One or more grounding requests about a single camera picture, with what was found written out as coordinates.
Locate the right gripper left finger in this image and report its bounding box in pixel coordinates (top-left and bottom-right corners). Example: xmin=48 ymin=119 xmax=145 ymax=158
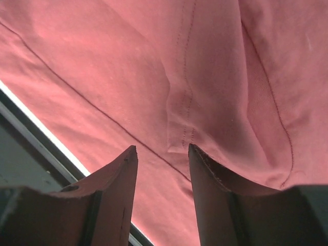
xmin=1 ymin=146 xmax=138 ymax=245

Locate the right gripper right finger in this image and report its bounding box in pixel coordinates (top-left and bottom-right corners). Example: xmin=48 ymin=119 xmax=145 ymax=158
xmin=189 ymin=144 xmax=327 ymax=245

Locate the pink t shirt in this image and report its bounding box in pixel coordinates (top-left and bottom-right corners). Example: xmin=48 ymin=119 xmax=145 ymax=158
xmin=1 ymin=1 xmax=327 ymax=245

